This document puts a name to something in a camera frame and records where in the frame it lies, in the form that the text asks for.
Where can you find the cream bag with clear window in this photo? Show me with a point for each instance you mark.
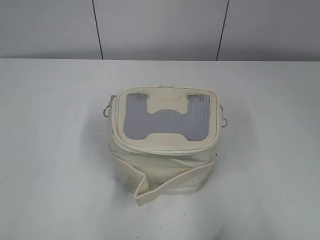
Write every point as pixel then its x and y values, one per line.
pixel 162 138

